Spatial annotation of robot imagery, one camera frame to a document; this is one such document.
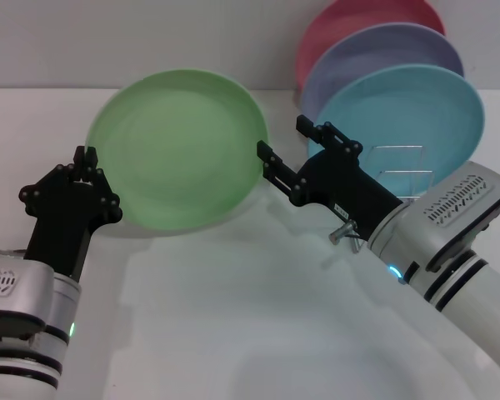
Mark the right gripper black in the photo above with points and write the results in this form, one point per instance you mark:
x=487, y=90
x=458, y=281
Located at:
x=346, y=187

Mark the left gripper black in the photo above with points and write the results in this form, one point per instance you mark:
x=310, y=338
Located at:
x=62, y=233

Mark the green round plate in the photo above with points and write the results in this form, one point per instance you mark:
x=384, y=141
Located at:
x=183, y=154

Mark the light blue round plate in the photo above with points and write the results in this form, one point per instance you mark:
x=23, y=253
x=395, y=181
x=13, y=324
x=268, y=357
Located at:
x=400, y=112

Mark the purple round plate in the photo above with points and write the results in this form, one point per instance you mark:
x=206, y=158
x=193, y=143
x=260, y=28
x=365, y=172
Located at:
x=358, y=58

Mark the red round plate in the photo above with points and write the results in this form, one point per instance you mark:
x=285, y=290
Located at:
x=329, y=25

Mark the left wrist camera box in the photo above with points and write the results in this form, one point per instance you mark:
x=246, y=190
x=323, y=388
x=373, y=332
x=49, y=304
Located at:
x=12, y=291

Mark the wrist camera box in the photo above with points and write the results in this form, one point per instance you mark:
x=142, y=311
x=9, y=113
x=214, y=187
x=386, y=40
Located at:
x=12, y=291
x=462, y=208

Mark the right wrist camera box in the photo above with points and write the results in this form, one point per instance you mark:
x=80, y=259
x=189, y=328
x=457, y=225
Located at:
x=462, y=208

